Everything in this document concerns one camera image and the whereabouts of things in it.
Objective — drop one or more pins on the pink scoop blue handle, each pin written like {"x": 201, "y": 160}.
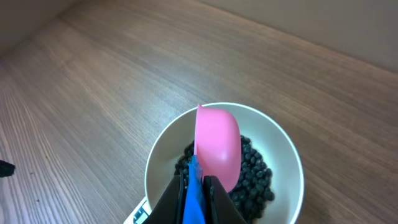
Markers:
{"x": 215, "y": 165}

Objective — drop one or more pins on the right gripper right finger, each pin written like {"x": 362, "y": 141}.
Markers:
{"x": 219, "y": 208}

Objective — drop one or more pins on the white digital kitchen scale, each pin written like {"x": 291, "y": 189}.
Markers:
{"x": 140, "y": 213}

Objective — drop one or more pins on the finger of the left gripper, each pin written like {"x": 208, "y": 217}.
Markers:
{"x": 6, "y": 169}

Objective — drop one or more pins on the white round bowl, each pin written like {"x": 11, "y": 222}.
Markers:
{"x": 272, "y": 142}

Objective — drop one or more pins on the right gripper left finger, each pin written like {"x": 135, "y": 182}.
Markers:
{"x": 169, "y": 209}

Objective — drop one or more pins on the black beans in bowl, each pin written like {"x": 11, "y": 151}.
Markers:
{"x": 252, "y": 191}

